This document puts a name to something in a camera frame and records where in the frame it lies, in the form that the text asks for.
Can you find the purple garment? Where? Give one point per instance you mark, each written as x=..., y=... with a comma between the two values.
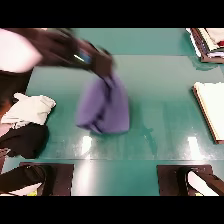
x=105, y=106

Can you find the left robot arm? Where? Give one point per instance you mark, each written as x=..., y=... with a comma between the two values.
x=55, y=46

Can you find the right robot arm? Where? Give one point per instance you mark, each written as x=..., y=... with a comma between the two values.
x=199, y=181

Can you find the stack of folded clothes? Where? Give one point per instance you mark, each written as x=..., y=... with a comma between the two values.
x=208, y=41

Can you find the black garment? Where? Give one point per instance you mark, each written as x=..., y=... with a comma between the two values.
x=25, y=140

